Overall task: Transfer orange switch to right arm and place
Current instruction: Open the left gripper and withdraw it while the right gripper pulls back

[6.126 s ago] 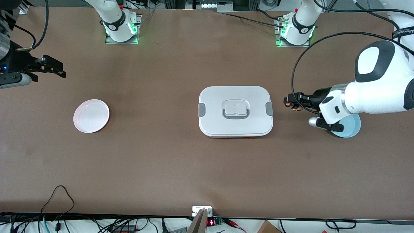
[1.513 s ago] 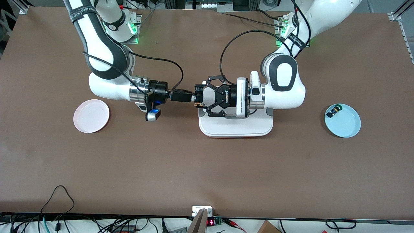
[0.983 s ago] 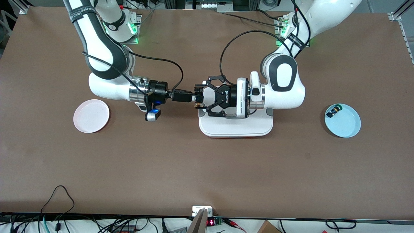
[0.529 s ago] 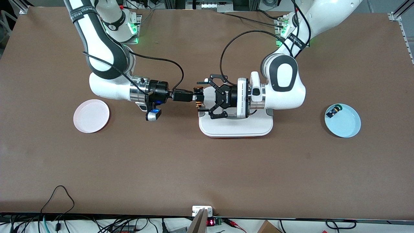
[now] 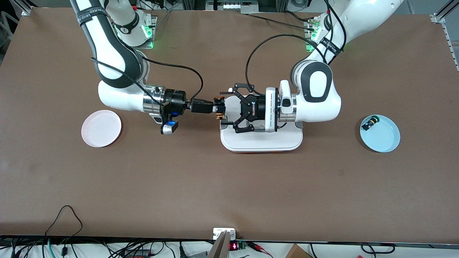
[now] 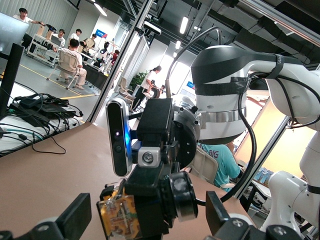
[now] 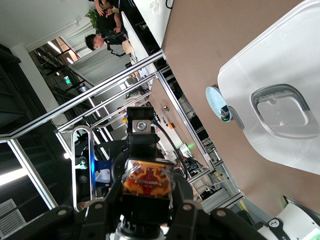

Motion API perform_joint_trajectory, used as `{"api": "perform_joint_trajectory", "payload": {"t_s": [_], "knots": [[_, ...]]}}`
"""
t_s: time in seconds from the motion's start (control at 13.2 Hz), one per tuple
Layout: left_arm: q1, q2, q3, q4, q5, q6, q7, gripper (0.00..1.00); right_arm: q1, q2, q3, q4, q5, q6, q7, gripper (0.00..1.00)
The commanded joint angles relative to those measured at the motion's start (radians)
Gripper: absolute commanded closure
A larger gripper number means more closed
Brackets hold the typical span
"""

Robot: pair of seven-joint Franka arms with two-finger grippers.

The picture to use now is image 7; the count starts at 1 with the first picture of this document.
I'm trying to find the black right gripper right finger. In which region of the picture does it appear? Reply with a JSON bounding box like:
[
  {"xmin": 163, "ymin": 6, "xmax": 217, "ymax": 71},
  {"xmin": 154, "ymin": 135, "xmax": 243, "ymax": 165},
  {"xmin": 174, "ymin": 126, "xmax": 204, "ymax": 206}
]
[{"xmin": 162, "ymin": 174, "xmax": 266, "ymax": 240}]

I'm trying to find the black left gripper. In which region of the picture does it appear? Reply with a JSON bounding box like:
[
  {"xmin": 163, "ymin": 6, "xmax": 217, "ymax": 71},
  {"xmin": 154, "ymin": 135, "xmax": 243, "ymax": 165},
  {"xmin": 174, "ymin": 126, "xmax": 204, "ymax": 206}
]
[{"xmin": 93, "ymin": 105, "xmax": 161, "ymax": 198}]

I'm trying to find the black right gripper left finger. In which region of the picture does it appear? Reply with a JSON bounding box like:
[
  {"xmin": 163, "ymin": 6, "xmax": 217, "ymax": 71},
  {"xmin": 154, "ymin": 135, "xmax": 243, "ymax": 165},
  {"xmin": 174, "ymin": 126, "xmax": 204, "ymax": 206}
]
[{"xmin": 0, "ymin": 179, "xmax": 126, "ymax": 240}]

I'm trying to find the light blue round plate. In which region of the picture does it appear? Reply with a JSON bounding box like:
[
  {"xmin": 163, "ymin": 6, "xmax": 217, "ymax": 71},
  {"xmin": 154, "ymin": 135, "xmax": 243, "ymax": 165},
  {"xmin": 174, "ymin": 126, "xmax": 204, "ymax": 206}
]
[{"xmin": 205, "ymin": 86, "xmax": 227, "ymax": 123}]

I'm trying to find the person with short black hair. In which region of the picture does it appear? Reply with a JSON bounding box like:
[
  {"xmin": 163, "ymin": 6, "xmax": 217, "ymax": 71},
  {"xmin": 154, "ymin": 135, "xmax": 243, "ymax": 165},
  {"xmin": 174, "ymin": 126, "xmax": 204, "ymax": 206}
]
[{"xmin": 84, "ymin": 32, "xmax": 129, "ymax": 58}]

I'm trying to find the white table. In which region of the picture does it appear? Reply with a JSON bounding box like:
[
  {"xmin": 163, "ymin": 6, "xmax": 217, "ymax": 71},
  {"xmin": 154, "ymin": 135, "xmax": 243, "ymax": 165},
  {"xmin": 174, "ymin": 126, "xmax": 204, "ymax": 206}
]
[{"xmin": 121, "ymin": 0, "xmax": 176, "ymax": 60}]

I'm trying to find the person in black shirt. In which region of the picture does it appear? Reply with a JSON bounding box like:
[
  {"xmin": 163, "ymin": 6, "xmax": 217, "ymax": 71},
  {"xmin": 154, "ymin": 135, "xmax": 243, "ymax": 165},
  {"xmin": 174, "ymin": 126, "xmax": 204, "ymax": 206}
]
[{"xmin": 93, "ymin": 0, "xmax": 123, "ymax": 35}]

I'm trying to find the green potted plant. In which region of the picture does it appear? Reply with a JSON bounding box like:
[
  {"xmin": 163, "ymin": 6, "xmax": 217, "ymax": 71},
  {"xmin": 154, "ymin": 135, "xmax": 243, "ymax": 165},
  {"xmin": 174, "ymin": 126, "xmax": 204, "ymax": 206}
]
[{"xmin": 84, "ymin": 8, "xmax": 101, "ymax": 30}]

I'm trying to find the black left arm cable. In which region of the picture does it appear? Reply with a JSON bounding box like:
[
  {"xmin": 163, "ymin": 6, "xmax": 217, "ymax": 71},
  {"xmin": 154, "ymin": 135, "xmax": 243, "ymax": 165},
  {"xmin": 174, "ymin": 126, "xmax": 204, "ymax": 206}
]
[{"xmin": 153, "ymin": 122, "xmax": 191, "ymax": 178}]

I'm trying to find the brown table with aluminium frame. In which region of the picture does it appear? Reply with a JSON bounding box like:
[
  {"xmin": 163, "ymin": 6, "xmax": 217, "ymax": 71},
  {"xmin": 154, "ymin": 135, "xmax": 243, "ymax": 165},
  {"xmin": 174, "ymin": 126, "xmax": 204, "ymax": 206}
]
[{"xmin": 149, "ymin": 78, "xmax": 211, "ymax": 171}]

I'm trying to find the aluminium frame beam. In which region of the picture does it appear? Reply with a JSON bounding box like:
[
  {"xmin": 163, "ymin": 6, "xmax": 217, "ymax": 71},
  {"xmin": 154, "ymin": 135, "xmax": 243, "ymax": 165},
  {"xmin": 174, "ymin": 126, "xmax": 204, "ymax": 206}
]
[{"xmin": 0, "ymin": 49, "xmax": 167, "ymax": 141}]

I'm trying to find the white lunch box grey handle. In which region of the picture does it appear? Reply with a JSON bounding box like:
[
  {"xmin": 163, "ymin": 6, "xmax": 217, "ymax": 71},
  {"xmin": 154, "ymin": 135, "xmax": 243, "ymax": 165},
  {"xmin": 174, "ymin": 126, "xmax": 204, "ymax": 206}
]
[{"xmin": 216, "ymin": 0, "xmax": 320, "ymax": 176}]

